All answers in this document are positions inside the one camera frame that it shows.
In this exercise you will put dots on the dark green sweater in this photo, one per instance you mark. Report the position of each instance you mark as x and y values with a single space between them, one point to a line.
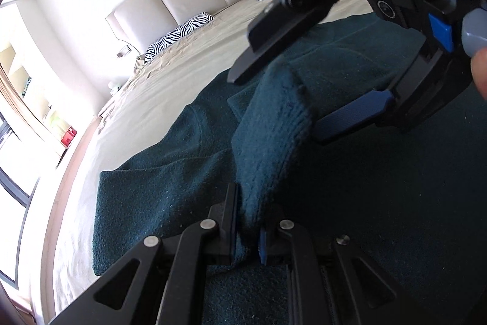
171 165

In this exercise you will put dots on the red box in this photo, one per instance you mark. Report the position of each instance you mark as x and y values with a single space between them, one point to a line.
69 137

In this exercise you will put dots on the black framed window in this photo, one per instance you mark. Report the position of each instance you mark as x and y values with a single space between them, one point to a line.
15 195

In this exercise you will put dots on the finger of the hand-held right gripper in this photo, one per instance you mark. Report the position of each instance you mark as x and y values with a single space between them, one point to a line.
350 119
281 32

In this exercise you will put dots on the bed with beige sheet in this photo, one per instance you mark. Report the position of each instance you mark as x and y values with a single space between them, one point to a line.
171 81

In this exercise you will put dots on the beige curtain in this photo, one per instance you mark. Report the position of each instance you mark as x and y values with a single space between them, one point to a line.
8 93

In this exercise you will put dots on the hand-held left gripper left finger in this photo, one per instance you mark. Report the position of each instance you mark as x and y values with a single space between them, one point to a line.
232 222

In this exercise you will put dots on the person's right hand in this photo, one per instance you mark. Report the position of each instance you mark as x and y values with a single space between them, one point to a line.
480 74

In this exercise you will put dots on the wall socket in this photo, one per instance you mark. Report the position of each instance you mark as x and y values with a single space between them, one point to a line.
123 51

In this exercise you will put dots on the white shelf unit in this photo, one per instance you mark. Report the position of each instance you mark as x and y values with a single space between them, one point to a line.
34 93

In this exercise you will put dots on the zebra print pillow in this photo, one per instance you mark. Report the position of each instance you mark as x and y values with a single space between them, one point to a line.
171 38

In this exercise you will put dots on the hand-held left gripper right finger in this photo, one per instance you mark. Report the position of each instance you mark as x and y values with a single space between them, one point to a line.
263 247

